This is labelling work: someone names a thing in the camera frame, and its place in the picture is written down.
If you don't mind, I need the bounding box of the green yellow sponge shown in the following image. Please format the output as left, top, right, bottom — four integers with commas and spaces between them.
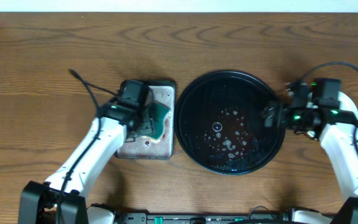
149, 102, 170, 140

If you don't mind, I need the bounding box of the light blue plate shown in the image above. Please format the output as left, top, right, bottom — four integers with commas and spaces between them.
338, 91, 358, 124

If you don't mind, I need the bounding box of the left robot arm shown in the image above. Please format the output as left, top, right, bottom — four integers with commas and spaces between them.
18, 103, 168, 223

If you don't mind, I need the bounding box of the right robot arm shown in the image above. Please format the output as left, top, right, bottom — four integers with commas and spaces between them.
262, 90, 358, 223

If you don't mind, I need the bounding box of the black rectangular soapy tray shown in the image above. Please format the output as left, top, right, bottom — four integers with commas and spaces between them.
116, 80, 176, 160

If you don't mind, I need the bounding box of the round black tray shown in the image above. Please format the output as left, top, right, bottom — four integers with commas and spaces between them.
174, 70, 285, 175

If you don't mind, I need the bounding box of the left black cable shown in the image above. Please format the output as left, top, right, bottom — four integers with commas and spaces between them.
56, 68, 121, 224

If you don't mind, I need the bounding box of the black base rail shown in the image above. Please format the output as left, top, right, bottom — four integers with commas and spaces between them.
114, 207, 290, 224

